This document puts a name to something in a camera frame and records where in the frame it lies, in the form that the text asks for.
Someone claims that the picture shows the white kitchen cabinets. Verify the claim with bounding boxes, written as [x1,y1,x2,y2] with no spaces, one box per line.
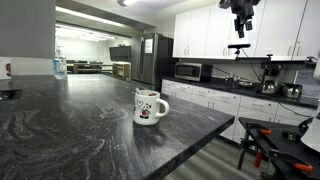
[172,0,320,62]
[161,78,318,145]

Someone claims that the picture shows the white lower kitchen cabinets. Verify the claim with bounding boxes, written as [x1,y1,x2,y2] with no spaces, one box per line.
[161,78,318,145]

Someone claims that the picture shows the small jars on counter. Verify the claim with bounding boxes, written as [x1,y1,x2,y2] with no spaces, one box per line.
[224,74,242,88]

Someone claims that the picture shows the black power cable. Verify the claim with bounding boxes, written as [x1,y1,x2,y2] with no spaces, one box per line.
[278,102,315,119]

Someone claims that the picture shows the black coffee maker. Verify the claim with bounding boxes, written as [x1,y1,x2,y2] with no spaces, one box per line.
[260,62,285,96]

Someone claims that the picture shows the black folding workbench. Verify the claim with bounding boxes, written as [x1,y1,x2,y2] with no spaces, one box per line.
[236,116,320,180]

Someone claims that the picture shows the white paper on refrigerator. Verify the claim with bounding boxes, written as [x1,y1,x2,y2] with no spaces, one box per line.
[144,38,154,55]

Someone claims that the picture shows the black wall television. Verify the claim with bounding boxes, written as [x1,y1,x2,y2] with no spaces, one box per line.
[108,45,132,63]

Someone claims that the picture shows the black camera on stand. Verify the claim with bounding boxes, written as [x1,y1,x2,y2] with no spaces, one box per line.
[227,43,252,62]

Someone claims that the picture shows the stainless steel microwave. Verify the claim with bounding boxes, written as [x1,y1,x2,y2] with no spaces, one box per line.
[174,62,214,83]

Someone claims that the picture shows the stainless steel refrigerator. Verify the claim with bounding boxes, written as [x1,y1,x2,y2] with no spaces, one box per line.
[130,32,175,86]

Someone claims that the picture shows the white framed sign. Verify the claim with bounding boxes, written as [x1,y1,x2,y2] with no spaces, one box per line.
[292,68,320,99]

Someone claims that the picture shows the white cartoon print mug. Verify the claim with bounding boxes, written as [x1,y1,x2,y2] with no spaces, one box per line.
[132,89,171,127]

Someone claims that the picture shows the white box with red print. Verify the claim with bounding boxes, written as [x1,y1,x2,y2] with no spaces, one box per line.
[0,56,13,81]

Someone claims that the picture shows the white upper kitchen cabinets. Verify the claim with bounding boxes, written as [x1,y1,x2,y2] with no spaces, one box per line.
[172,0,320,62]

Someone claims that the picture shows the clear plastic water bottle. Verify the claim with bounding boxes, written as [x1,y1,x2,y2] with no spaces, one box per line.
[52,46,68,80]

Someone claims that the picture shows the wooden side table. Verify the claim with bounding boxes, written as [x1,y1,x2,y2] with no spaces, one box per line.
[66,60,132,80]

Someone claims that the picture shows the silver coffee carafe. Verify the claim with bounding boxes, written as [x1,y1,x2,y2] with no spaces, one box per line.
[279,82,304,100]

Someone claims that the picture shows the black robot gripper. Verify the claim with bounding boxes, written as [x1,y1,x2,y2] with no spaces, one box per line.
[218,0,263,39]

